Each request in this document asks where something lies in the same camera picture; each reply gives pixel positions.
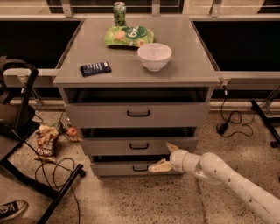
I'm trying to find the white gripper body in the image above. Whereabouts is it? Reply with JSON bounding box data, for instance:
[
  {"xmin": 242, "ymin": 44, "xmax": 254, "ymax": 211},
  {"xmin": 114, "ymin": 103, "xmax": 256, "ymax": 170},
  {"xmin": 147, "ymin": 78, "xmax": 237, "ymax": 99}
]
[{"xmin": 170, "ymin": 150, "xmax": 201, "ymax": 173}]

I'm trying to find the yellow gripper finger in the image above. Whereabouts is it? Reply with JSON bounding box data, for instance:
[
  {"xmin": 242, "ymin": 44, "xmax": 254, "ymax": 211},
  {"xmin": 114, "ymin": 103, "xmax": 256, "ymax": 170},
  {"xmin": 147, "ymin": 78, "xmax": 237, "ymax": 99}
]
[
  {"xmin": 148, "ymin": 158, "xmax": 172, "ymax": 173},
  {"xmin": 166, "ymin": 142, "xmax": 179, "ymax": 153}
]

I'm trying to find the grey drawer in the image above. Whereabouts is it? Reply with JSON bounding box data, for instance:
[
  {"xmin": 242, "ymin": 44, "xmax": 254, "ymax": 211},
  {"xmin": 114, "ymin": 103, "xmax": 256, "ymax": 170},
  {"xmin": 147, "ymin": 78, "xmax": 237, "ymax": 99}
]
[
  {"xmin": 81, "ymin": 127, "xmax": 198, "ymax": 156},
  {"xmin": 65, "ymin": 102, "xmax": 210, "ymax": 128},
  {"xmin": 90, "ymin": 154, "xmax": 169, "ymax": 177}
]

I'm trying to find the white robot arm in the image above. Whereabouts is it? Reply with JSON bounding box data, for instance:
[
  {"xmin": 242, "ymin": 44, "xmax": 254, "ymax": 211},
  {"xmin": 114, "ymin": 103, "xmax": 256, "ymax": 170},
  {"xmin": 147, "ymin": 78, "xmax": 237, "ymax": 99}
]
[{"xmin": 148, "ymin": 142, "xmax": 280, "ymax": 224}]

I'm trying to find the grey drawer cabinet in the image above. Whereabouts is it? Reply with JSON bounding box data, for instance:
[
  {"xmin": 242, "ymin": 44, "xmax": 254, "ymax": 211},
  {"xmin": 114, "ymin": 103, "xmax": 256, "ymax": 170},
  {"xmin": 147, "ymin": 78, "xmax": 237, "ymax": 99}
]
[{"xmin": 52, "ymin": 14, "xmax": 221, "ymax": 178}]

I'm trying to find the grey bottom drawer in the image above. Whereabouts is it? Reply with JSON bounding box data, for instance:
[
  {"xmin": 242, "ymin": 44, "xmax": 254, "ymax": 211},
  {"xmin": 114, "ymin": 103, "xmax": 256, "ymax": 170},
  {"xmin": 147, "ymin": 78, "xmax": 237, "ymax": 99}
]
[{"xmin": 90, "ymin": 154, "xmax": 169, "ymax": 177}]

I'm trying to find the grey top drawer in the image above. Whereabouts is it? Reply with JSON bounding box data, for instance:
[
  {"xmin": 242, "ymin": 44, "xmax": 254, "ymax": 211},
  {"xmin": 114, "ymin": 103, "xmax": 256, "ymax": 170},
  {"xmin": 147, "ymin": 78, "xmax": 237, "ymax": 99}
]
[{"xmin": 65, "ymin": 102, "xmax": 210, "ymax": 128}]

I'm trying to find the black stand leg with caster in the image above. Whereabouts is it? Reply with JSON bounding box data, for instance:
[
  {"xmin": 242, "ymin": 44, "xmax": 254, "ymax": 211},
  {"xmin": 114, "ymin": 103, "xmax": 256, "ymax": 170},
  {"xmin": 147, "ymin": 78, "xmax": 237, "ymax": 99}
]
[{"xmin": 251, "ymin": 100, "xmax": 280, "ymax": 148}]

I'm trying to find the white bowl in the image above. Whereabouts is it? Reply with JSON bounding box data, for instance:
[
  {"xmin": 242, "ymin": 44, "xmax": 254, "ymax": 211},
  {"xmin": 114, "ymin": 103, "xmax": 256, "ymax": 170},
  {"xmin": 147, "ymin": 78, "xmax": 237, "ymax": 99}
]
[{"xmin": 137, "ymin": 43, "xmax": 172, "ymax": 72}]

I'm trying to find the dark blue snack bar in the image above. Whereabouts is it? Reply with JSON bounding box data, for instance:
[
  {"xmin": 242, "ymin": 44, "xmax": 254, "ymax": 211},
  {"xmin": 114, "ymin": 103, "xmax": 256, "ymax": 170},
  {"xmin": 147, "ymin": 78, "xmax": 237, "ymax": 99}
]
[{"xmin": 80, "ymin": 61, "xmax": 111, "ymax": 77}]

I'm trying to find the green chip bag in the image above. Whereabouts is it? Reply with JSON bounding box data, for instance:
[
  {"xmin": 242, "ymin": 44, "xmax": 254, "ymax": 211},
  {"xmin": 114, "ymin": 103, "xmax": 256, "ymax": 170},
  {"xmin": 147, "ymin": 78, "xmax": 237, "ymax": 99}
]
[{"xmin": 104, "ymin": 25, "xmax": 154, "ymax": 47}]

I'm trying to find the brown chip bag on floor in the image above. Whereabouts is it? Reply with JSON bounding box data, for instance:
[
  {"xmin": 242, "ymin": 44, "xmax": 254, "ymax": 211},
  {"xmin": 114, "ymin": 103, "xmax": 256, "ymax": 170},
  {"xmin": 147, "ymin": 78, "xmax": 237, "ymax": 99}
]
[{"xmin": 35, "ymin": 125, "xmax": 59, "ymax": 164}]

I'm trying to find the green soda can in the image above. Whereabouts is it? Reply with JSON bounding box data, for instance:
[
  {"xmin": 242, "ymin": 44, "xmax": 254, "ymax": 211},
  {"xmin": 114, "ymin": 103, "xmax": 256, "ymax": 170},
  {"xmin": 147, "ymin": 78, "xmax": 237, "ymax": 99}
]
[{"xmin": 113, "ymin": 2, "xmax": 126, "ymax": 26}]

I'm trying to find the black and white sneaker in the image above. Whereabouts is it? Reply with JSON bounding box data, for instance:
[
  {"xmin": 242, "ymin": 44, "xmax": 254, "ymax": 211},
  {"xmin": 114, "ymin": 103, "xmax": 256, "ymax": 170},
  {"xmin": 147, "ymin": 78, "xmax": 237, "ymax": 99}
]
[{"xmin": 0, "ymin": 199, "xmax": 28, "ymax": 221}]

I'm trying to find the black power adapter with cable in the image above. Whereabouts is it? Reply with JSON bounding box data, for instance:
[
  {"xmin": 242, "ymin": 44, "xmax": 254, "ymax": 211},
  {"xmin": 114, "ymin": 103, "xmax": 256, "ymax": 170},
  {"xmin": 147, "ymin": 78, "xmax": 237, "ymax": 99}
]
[{"xmin": 216, "ymin": 85, "xmax": 256, "ymax": 138}]

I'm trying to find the wire basket with fruit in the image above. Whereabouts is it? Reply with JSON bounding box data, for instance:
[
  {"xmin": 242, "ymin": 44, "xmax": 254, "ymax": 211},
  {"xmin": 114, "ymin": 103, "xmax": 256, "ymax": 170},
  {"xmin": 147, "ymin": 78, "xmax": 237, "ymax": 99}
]
[{"xmin": 57, "ymin": 112, "xmax": 80, "ymax": 143}]

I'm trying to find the black floor cable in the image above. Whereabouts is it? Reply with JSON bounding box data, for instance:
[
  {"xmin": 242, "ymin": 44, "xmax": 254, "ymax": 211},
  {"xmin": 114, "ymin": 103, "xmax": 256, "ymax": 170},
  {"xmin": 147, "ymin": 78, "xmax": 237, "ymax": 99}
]
[{"xmin": 11, "ymin": 128, "xmax": 81, "ymax": 224}]

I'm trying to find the black chair frame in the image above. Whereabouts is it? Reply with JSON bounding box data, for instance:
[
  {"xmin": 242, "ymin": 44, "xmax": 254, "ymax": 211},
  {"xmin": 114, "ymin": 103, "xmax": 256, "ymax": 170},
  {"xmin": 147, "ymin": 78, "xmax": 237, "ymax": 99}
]
[{"xmin": 0, "ymin": 56, "xmax": 85, "ymax": 224}]

